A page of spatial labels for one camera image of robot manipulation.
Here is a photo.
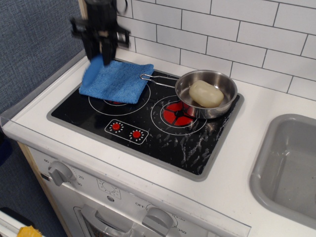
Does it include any blue handled metal spoon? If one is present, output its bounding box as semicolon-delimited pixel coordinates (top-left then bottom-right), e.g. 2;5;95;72
82;54;104;87

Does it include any grey right oven knob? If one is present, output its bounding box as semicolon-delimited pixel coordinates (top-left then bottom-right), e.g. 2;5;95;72
142;207;174;237

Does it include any grey left oven knob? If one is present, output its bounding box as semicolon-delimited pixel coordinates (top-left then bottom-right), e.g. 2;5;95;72
48;161;73;187

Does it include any blue folded cloth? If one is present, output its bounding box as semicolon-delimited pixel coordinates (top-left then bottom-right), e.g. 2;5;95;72
79;61;154;104

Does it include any white toy oven front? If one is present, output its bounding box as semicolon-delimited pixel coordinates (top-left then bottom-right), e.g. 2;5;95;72
30;149;250;237

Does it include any yellow black object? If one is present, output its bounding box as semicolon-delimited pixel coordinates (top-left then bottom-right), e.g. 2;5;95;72
17;226;43;237

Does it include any grey oven knob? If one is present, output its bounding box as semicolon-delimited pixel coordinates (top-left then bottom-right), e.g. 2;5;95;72
142;207;174;237
48;161;73;187

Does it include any light wooden side post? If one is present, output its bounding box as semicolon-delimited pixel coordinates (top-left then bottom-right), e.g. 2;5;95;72
78;0;90;60

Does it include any black toy stovetop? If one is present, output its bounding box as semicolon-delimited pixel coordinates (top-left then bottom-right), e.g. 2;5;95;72
47;70;244;181

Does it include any small metal pot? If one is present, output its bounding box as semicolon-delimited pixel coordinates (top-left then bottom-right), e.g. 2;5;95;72
140;70;237;119

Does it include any beige toy potato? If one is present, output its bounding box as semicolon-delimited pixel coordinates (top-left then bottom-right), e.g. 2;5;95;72
189;80;224;108

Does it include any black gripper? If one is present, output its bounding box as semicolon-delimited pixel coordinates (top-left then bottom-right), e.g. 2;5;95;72
70;0;130;65

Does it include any grey plastic sink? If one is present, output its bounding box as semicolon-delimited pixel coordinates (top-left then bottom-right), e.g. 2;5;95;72
250;114;316;229

